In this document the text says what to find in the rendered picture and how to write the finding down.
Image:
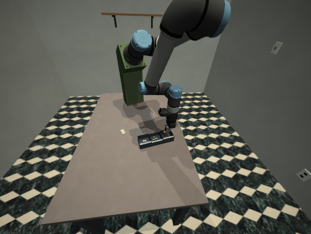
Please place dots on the dark grey rack of bins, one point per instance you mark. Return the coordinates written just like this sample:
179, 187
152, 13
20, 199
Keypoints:
161, 139

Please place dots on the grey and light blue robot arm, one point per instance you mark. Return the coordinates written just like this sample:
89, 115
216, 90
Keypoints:
182, 21

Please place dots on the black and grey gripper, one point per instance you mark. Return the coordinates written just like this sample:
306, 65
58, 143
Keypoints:
171, 117

